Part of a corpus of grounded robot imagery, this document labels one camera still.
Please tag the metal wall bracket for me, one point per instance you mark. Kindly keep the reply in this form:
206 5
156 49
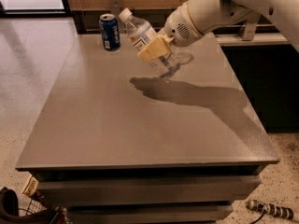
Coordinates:
116 7
248 29

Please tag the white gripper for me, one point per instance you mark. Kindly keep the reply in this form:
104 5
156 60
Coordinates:
177 27

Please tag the grey upper drawer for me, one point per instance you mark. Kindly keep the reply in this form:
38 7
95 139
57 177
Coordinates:
149 190

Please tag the right metal wall bracket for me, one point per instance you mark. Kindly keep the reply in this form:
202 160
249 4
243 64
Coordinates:
248 29

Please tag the grey drawer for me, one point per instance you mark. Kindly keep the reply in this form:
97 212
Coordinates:
152 215
149 190

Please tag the blue Pepsi can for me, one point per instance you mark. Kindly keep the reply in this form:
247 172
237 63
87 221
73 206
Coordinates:
109 29

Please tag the left metal wall bracket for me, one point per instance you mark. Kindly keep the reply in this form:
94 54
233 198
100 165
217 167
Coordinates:
116 7

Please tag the black wire basket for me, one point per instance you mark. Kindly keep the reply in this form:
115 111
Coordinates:
38 210

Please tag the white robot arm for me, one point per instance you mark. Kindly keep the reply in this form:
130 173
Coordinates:
195 18

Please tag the blue labelled plastic bottle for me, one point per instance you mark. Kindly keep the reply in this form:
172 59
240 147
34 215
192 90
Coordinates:
164 66

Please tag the grey lower drawer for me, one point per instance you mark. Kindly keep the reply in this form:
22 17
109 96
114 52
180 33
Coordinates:
152 215

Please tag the tan snack packet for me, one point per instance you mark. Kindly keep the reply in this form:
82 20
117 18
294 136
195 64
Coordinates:
30 186

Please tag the clear plastic water bottle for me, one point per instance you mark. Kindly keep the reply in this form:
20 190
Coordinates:
184 54

